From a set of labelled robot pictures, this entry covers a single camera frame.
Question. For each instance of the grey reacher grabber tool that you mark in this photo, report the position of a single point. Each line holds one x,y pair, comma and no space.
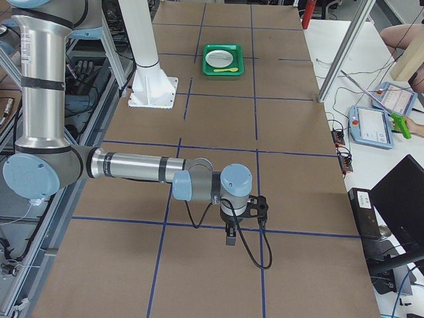
399,120

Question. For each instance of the green plastic tray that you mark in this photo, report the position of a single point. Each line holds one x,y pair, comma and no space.
238,61

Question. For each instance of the aluminium side frame rail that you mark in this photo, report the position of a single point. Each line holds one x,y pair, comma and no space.
75,104

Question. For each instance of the black box device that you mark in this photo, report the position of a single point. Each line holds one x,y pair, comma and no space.
364,213

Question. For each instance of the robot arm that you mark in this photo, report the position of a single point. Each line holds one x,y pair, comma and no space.
44,161

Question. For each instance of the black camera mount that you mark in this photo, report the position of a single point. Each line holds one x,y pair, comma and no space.
257,208

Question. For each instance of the yellow plastic spoon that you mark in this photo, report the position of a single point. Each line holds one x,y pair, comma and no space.
220,70

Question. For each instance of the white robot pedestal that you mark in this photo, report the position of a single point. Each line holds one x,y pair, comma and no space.
151,87

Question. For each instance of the teach pendant tablet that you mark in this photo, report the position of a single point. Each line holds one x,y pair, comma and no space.
370,126
396,98

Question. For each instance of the black laptop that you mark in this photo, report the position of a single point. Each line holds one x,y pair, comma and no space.
398,198

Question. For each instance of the clear plastic fork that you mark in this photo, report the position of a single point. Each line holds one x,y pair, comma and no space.
227,58

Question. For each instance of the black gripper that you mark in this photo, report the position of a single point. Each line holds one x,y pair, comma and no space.
229,219

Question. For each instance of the far teach pendant tablet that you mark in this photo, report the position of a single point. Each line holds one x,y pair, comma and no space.
396,98

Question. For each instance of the near teach pendant tablet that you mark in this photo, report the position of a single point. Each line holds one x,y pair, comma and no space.
370,126

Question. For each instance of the aluminium frame post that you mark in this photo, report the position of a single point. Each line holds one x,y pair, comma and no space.
351,34

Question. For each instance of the red cylinder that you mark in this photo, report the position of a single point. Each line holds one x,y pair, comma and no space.
308,13

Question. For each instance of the white round plate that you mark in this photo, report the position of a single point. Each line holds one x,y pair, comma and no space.
218,63

